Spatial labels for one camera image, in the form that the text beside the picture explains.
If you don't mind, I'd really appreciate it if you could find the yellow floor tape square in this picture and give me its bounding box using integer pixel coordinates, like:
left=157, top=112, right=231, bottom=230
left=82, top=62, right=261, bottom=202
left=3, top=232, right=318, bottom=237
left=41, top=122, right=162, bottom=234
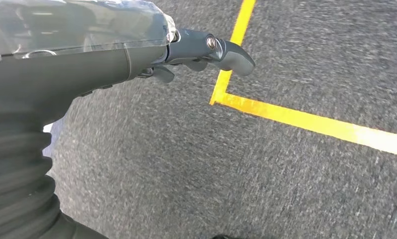
left=209, top=0, right=397, bottom=158

